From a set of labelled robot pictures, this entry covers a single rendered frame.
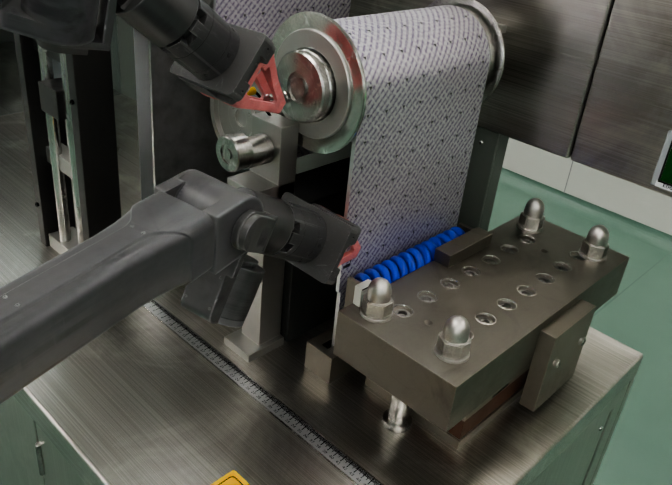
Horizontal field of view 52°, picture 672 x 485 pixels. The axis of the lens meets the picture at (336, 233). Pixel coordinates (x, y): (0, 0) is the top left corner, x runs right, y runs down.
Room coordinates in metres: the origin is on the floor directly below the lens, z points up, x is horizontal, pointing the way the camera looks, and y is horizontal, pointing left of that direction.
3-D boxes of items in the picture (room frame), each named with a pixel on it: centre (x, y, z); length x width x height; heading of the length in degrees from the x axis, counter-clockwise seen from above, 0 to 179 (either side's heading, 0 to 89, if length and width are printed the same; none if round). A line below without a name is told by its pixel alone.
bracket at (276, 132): (0.71, 0.09, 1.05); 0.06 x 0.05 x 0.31; 139
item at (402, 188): (0.77, -0.09, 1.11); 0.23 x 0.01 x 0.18; 139
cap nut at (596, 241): (0.81, -0.34, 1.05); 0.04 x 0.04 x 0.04
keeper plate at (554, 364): (0.67, -0.28, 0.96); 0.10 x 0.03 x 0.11; 139
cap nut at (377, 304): (0.62, -0.05, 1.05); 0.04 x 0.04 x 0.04
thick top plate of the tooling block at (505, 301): (0.72, -0.20, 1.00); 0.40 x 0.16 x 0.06; 139
